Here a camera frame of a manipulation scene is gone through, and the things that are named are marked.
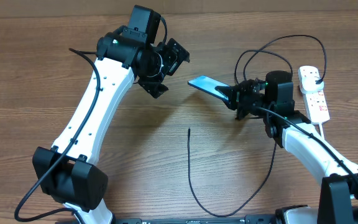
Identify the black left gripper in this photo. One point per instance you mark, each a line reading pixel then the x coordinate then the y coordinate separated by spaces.
pixel 163 49

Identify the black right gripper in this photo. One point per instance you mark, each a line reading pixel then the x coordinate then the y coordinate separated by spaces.
pixel 235 95

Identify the blue Samsung Galaxy smartphone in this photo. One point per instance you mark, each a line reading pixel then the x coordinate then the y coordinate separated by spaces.
pixel 208 85

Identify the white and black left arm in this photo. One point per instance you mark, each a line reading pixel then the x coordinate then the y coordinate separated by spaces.
pixel 67 171

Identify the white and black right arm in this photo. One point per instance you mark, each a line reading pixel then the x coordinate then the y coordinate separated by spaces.
pixel 272 99

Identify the white charger plug adapter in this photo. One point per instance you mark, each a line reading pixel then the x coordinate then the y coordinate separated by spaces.
pixel 309 85

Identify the white power strip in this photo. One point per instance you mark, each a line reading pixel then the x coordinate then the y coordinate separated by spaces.
pixel 315 103

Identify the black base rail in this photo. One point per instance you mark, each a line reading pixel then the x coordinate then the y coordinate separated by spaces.
pixel 248 219

